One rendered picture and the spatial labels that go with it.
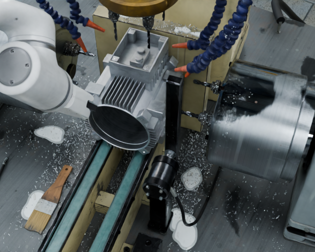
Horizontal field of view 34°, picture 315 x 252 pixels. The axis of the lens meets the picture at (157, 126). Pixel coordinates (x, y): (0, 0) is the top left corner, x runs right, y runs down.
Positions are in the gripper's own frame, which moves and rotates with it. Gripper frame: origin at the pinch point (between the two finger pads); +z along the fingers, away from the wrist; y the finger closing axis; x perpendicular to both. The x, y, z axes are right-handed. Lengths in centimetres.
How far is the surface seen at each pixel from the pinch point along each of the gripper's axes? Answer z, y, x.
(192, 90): 28.3, 17.7, 14.5
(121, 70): 7.9, 4.1, 11.1
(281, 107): 4.5, 40.1, 11.6
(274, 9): 66, 30, 55
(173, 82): -8.0, 19.5, 8.5
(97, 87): 11.1, -1.4, 6.4
